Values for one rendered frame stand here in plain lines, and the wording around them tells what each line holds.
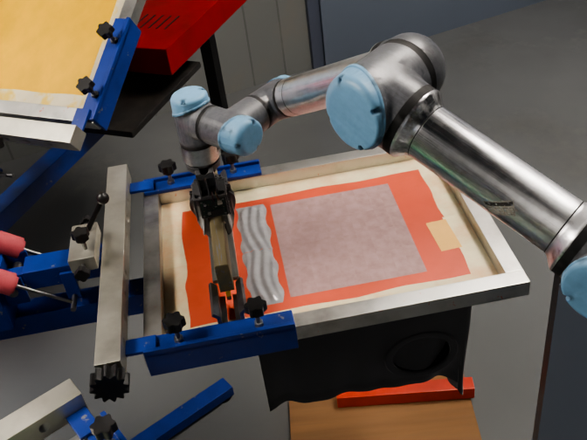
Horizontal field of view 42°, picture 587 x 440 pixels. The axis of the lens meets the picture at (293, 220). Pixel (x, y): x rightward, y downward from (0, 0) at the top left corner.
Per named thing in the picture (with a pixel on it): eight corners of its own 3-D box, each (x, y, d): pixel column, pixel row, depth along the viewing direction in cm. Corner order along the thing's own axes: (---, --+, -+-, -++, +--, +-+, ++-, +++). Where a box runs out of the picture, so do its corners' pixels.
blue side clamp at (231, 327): (294, 330, 157) (291, 305, 153) (299, 347, 153) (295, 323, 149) (150, 358, 156) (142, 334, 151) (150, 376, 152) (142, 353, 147)
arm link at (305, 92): (457, 3, 118) (266, 67, 156) (417, 30, 112) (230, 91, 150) (484, 71, 122) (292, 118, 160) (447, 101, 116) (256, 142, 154)
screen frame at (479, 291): (441, 147, 202) (441, 134, 200) (528, 295, 156) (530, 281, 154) (147, 200, 198) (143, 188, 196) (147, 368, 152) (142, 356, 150)
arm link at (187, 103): (189, 107, 142) (159, 96, 147) (200, 156, 149) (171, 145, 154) (218, 89, 147) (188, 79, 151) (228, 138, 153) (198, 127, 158)
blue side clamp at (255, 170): (262, 181, 201) (258, 158, 197) (265, 191, 197) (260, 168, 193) (149, 201, 200) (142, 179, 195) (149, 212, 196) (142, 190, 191)
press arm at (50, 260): (107, 258, 174) (101, 242, 171) (107, 276, 170) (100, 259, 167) (31, 272, 173) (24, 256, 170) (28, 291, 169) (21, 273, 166)
